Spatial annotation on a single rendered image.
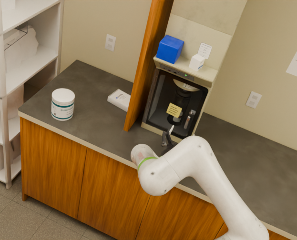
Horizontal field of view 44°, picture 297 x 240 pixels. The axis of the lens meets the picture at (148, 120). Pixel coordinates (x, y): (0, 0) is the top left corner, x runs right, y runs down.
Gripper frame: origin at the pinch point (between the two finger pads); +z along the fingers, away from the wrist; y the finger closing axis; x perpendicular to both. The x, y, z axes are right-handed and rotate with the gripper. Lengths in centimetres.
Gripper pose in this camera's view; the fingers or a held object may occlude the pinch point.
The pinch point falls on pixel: (182, 133)
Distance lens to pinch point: 204.7
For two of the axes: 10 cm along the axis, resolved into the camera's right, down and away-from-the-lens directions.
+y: -9.0, -4.0, 1.6
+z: 3.7, -5.4, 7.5
